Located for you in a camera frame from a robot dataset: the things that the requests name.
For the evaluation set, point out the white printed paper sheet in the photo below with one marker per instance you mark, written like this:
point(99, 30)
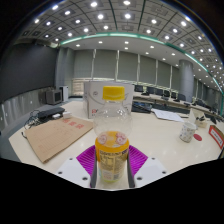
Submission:
point(166, 115)

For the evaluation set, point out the long curved conference desk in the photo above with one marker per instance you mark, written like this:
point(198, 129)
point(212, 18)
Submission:
point(160, 101)

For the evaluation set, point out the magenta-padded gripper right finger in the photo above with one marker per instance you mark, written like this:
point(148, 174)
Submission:
point(151, 170)

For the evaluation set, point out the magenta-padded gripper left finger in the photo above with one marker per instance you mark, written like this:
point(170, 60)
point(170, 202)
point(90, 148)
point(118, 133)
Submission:
point(71, 170)

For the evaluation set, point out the yellow-capped clear drink bottle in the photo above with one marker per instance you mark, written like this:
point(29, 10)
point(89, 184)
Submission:
point(111, 160)

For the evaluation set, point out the brown paper envelope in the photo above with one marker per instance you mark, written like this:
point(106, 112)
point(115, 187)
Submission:
point(53, 136)

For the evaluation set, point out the black office chairs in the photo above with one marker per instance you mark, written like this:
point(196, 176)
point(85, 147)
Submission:
point(160, 91)

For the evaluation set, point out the ceiling lights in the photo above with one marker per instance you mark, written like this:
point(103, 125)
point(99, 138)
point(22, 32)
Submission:
point(100, 16)

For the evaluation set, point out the grey box monitor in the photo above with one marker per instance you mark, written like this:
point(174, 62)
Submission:
point(54, 96)

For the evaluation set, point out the white printed cardboard box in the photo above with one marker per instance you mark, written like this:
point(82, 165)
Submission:
point(95, 100)

